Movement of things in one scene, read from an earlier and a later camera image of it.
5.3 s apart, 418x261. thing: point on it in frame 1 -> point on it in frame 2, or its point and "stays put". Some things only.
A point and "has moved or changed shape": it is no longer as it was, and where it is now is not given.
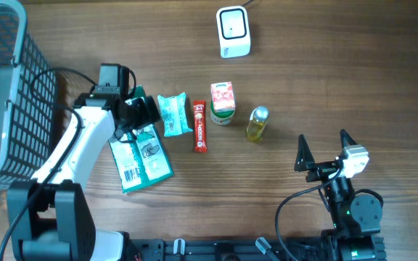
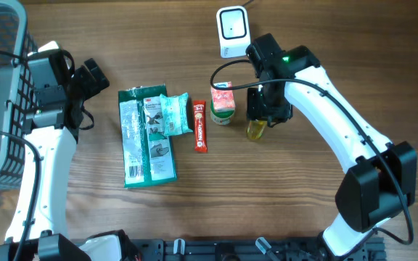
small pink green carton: x=222 y=118 stays put
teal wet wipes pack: x=174 y=112 stays put
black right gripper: x=322 y=167 -> x=268 y=112
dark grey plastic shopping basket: x=17 y=98 stays put
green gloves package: x=144 y=160 has moved or changed shape
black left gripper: x=143 y=109 -> x=94 y=85
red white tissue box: x=223 y=96 stays put
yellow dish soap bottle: x=257 y=123 stays put
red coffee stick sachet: x=199 y=126 stays put
